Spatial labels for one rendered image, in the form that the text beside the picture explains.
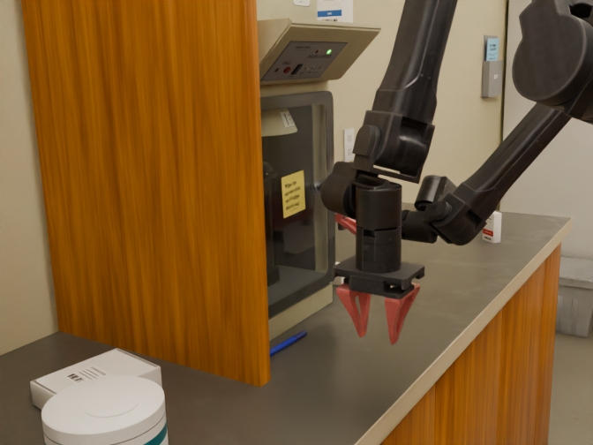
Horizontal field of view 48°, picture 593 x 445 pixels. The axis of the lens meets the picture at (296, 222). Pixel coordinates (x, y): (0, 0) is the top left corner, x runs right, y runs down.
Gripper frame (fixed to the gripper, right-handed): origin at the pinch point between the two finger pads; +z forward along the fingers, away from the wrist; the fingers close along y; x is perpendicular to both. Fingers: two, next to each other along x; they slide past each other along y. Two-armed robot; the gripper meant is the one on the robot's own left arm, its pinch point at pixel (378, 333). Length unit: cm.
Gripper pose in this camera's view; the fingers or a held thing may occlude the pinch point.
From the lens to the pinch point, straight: 89.4
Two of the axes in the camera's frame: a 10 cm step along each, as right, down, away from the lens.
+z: 0.3, 9.7, 2.4
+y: -8.4, -1.1, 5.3
